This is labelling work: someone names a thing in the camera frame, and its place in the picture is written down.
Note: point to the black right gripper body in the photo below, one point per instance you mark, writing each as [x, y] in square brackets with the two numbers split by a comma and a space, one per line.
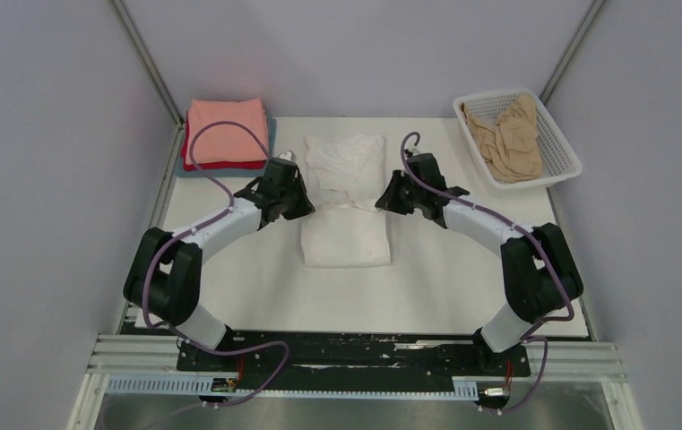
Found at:
[417, 193]

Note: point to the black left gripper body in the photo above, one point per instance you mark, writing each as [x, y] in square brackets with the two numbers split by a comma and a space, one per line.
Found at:
[289, 199]

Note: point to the white t shirt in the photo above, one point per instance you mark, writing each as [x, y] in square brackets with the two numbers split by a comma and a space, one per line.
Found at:
[344, 178]

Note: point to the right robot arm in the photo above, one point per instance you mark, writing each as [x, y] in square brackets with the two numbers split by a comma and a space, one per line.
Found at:
[539, 273]

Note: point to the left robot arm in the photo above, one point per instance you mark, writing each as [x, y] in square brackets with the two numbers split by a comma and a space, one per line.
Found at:
[165, 277]

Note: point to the folded red t shirt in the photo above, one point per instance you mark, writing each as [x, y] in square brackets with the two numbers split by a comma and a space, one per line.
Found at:
[227, 146]

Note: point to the folded peach t shirt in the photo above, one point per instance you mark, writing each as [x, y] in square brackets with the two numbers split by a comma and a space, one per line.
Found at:
[223, 113]

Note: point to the folded blue t shirt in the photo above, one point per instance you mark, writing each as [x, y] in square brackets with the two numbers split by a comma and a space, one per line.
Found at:
[180, 172]

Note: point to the beige crumpled t shirt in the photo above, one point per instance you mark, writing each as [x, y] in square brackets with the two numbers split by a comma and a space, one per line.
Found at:
[509, 145]

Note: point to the white plastic basket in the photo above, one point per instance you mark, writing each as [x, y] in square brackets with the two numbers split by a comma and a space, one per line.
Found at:
[560, 163]

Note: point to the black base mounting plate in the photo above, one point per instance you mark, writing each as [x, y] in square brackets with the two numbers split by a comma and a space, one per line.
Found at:
[366, 362]

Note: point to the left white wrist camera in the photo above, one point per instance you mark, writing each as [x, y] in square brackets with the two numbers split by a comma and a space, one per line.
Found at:
[287, 155]

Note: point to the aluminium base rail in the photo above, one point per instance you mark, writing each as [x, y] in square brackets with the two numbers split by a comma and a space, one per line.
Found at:
[567, 361]

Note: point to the left aluminium frame post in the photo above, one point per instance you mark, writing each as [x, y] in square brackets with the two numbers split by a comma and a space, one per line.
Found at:
[127, 24]

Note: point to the aluminium frame post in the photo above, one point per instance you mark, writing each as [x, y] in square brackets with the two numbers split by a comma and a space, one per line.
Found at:
[127, 24]
[573, 48]

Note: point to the right aluminium frame post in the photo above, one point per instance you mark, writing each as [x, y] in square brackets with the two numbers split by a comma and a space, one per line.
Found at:
[573, 48]

